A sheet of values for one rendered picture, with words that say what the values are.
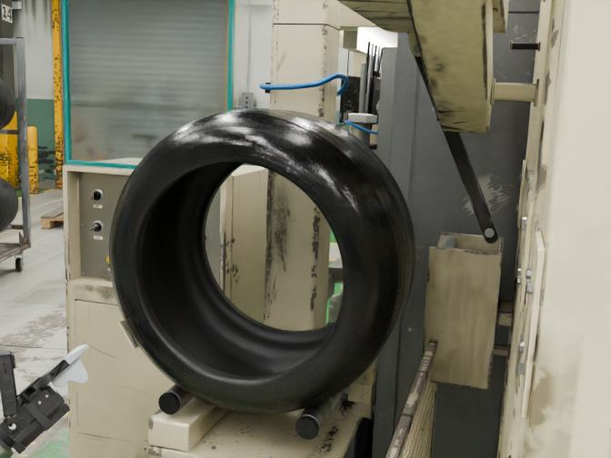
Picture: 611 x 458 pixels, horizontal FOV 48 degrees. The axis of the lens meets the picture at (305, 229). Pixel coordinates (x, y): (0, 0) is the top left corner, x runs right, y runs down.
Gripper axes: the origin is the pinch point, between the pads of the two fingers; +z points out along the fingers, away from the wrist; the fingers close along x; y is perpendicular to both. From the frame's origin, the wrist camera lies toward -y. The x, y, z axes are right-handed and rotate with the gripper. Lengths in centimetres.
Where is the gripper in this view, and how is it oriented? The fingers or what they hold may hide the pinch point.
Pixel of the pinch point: (80, 346)
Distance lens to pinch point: 138.1
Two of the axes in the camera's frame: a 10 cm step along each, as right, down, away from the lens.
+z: 6.8, -6.3, 3.8
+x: 3.6, -1.6, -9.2
